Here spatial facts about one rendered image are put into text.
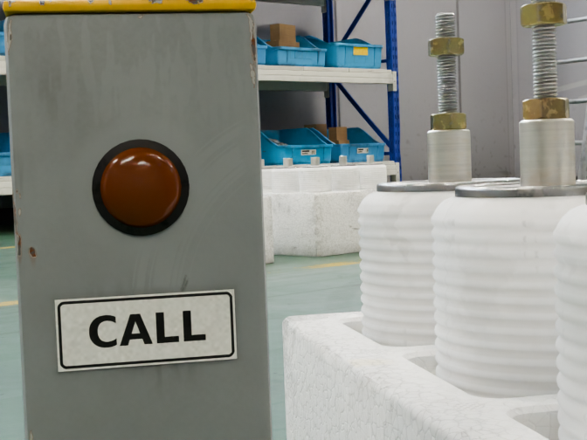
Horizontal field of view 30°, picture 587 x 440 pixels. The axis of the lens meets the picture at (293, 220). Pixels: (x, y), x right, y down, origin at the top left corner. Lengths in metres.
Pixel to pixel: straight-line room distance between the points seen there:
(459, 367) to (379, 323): 0.12
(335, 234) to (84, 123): 2.82
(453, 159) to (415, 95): 7.18
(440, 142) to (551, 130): 0.12
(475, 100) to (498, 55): 0.44
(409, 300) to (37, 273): 0.26
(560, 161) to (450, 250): 0.06
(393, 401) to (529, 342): 0.06
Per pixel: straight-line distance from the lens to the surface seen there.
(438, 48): 0.56
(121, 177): 0.31
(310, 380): 0.56
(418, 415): 0.39
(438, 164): 0.56
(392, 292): 0.54
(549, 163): 0.45
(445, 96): 0.57
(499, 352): 0.42
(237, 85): 0.31
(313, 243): 3.08
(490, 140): 8.32
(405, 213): 0.53
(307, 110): 7.04
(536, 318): 0.42
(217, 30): 0.31
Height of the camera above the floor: 0.27
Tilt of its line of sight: 3 degrees down
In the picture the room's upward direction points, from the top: 2 degrees counter-clockwise
